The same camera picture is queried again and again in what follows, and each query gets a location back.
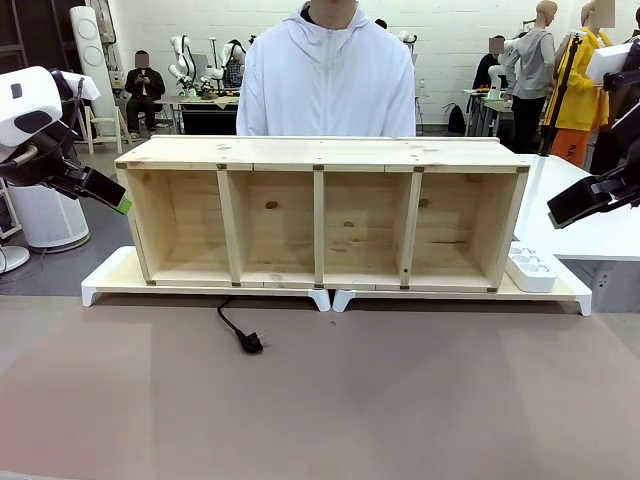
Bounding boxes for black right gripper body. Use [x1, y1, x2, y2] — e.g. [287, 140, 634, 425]
[589, 162, 640, 212]

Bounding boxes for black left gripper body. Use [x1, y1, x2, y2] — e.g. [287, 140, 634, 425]
[30, 145, 95, 200]

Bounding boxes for black power cable with plug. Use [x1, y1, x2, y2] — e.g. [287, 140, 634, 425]
[215, 294, 273, 356]

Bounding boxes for white side table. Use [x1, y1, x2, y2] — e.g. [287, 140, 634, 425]
[510, 153, 640, 262]

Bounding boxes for white cylindrical air purifier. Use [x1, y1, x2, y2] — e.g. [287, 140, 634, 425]
[6, 180, 92, 253]

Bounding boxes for light wooden stool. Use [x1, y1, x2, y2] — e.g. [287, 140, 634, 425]
[81, 103, 125, 156]

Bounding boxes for white power strip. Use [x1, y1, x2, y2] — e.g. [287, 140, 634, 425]
[504, 240, 558, 294]

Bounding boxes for wooden riser with white legs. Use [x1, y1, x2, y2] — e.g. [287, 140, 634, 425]
[332, 259, 593, 318]
[80, 246, 333, 313]

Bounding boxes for white fan base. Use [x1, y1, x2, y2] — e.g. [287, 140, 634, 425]
[0, 243, 32, 274]

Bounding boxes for mannequin in yellow jacket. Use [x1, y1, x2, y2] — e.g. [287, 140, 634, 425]
[541, 0, 617, 171]

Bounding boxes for seated person in black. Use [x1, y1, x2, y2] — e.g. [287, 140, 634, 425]
[123, 48, 167, 137]

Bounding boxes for tall white air conditioner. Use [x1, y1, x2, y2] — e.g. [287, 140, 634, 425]
[68, 5, 119, 137]

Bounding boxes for black tripod stand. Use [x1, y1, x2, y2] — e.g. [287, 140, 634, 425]
[537, 29, 584, 158]

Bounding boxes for background work table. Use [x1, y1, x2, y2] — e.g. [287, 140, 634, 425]
[153, 93, 241, 136]

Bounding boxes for mannequin in grey hoodie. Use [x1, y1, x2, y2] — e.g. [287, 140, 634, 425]
[503, 0, 560, 154]

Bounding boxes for black backpack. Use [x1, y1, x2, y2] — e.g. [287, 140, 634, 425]
[445, 103, 467, 136]

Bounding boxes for standing person in black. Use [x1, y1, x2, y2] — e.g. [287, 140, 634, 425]
[471, 35, 517, 104]

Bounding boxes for four-compartment wooden shelf box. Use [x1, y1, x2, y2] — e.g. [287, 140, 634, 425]
[113, 134, 532, 294]

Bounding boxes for person in white hoodie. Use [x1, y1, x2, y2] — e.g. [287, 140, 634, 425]
[235, 0, 418, 139]

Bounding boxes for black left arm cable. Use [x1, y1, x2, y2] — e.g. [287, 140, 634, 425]
[48, 68, 85, 151]

